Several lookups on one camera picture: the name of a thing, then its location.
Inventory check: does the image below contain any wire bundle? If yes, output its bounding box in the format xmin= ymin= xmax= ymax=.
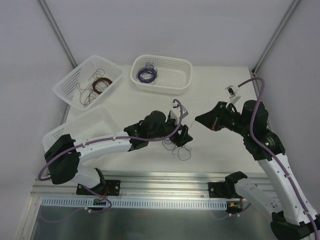
xmin=162 ymin=139 xmax=193 ymax=162

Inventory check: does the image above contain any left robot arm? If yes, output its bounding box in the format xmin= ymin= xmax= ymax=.
xmin=44 ymin=110 xmax=193 ymax=196

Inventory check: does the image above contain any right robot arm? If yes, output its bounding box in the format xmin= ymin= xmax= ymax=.
xmin=195 ymin=100 xmax=320 ymax=240

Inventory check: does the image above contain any white basket near left arm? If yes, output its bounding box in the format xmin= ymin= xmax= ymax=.
xmin=42 ymin=105 xmax=130 ymax=167

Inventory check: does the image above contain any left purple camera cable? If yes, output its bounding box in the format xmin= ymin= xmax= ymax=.
xmin=38 ymin=98 xmax=182 ymax=181

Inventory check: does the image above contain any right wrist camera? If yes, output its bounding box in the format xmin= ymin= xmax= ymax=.
xmin=225 ymin=85 xmax=241 ymax=107

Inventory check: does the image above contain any white basket with purple wires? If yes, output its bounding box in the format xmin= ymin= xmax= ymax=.
xmin=129 ymin=54 xmax=193 ymax=95

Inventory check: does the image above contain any purple wire coil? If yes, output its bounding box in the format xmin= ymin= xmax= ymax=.
xmin=136 ymin=61 xmax=159 ymax=86

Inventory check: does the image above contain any aluminium mounting rail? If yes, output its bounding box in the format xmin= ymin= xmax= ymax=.
xmin=29 ymin=170 xmax=288 ymax=201

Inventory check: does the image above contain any brown wire coil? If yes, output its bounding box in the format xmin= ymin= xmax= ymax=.
xmin=75 ymin=68 xmax=114 ymax=108

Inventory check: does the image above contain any white basket with brown wires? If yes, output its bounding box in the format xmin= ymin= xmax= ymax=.
xmin=52 ymin=55 xmax=124 ymax=111

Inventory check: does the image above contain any right aluminium frame post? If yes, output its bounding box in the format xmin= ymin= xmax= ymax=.
xmin=251 ymin=0 xmax=303 ymax=77

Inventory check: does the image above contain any aluminium frame post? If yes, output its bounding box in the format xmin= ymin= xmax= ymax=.
xmin=251 ymin=0 xmax=303 ymax=77
xmin=37 ymin=0 xmax=78 ymax=68

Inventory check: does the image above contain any left aluminium frame post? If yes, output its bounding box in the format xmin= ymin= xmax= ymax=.
xmin=37 ymin=0 xmax=78 ymax=68

